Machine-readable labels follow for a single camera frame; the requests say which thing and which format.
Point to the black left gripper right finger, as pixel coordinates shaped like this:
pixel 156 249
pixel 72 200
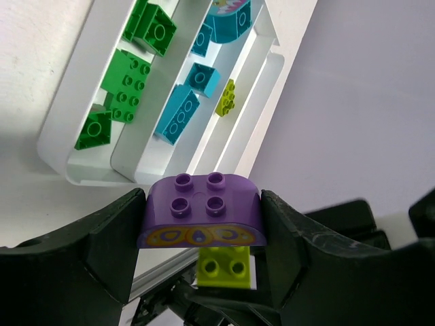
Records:
pixel 320 277

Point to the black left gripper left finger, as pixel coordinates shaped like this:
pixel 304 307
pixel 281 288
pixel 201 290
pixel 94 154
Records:
pixel 80 274

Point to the purple semicircle printed piece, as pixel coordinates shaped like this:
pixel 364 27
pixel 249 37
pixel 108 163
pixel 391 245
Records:
pixel 214 210

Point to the lime 2x2 lego brick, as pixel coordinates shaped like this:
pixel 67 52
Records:
pixel 226 103

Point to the teal 2x4 lego brick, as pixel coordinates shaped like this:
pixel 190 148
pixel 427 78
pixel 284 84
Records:
pixel 178 111

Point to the green 2x4 lego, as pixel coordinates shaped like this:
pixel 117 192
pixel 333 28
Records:
pixel 124 82

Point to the teal square lego brick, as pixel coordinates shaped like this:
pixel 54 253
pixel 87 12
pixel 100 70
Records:
pixel 203 79

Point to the teal small lego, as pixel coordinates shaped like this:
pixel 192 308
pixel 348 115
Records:
pixel 203 38

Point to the green square lego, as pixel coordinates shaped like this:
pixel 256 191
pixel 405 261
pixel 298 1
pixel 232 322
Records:
pixel 150 28

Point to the teal curved large lego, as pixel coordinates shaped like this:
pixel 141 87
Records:
pixel 229 19

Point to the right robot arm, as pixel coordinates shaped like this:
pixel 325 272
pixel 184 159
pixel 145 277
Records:
pixel 354 219

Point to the white compartment tray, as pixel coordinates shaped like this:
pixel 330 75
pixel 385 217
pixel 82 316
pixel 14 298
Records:
pixel 158 88

